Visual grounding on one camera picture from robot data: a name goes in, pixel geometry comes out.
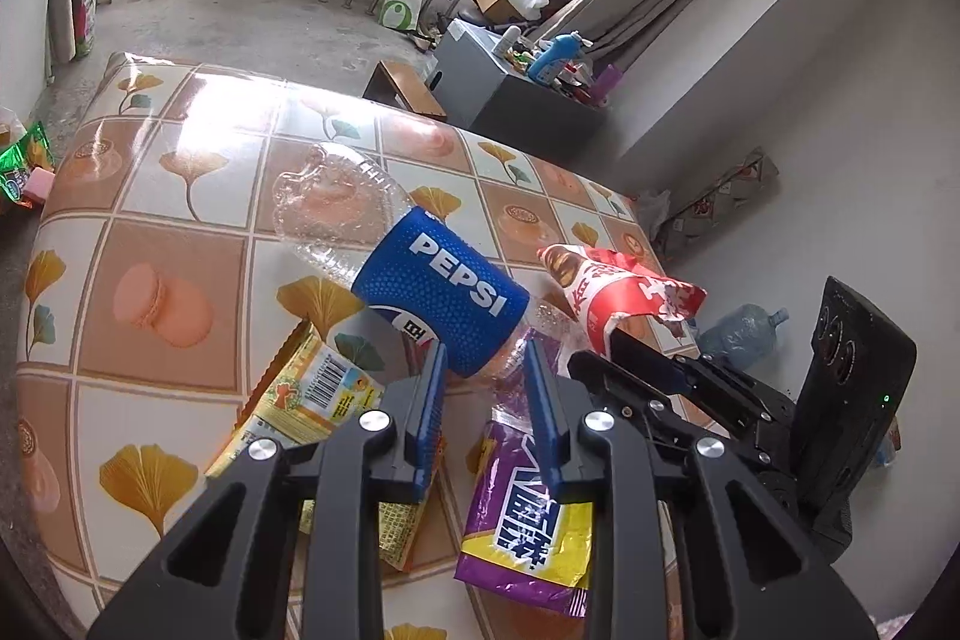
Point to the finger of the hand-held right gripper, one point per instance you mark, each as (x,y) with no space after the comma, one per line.
(630,389)
(720,385)

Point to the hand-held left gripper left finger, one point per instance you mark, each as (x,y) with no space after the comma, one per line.
(431,400)

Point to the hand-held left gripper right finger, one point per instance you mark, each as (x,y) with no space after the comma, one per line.
(547,430)

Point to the red snack bag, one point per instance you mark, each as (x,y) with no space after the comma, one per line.
(615,295)

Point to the clear cola bottle blue label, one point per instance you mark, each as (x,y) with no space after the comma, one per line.
(442,295)

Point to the purple snack bag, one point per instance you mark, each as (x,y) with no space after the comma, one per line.
(517,535)

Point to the yellow green snack packet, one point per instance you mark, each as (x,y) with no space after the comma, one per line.
(315,385)

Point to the blue water jug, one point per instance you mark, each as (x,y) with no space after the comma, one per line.
(739,336)

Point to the folded patterned mat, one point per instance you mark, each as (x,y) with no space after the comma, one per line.
(720,205)

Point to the purple cup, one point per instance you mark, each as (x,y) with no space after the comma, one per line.
(609,85)

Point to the grey cabinet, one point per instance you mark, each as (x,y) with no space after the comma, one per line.
(517,100)

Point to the brown wooden box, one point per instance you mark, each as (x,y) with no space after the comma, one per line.
(405,85)

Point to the pile of small toiletries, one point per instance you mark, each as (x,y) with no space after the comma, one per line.
(555,74)

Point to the blue detergent bottle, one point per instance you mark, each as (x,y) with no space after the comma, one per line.
(551,59)

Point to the white green paper bag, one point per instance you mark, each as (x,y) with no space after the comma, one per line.
(397,10)

